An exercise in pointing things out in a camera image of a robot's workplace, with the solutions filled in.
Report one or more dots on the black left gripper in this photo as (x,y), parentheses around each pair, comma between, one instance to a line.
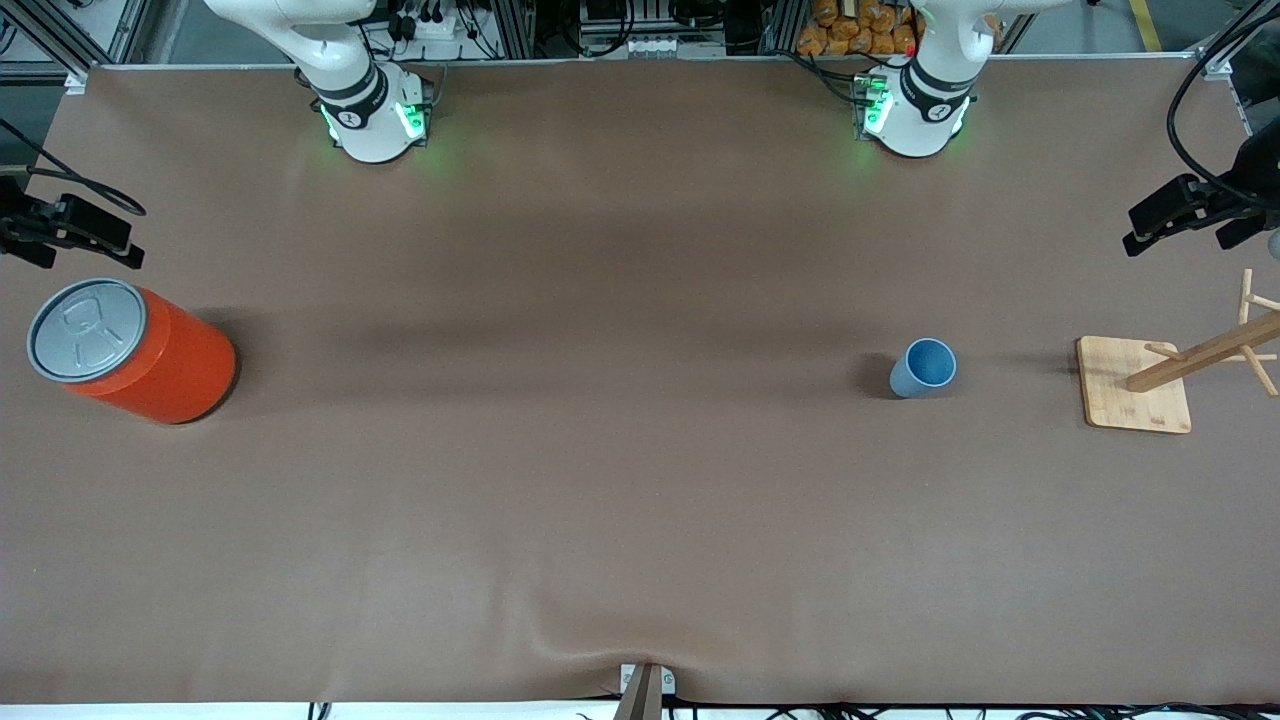
(1262,170)

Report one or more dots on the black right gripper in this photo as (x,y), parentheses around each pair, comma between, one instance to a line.
(12,222)

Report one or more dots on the light blue plastic cup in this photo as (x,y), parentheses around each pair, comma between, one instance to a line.
(925,365)

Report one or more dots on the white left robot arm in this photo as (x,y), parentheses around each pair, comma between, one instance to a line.
(925,100)

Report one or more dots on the orange can with silver lid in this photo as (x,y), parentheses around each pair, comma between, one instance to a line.
(150,360)

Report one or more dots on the wooden mug tree stand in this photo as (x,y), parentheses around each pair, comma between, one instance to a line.
(1110,390)

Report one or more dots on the bag of orange snacks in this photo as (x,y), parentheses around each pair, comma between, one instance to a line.
(850,30)

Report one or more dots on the power strip with black plugs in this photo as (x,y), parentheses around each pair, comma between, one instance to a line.
(440,25)

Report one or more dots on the white power strip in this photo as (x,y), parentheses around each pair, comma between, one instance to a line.
(650,45)

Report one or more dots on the brown table cover mat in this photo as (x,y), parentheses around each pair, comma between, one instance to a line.
(640,520)

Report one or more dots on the metal table edge clamp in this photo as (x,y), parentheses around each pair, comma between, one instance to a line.
(645,690)

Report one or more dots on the aluminium frame post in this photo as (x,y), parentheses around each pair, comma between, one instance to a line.
(1225,50)
(120,25)

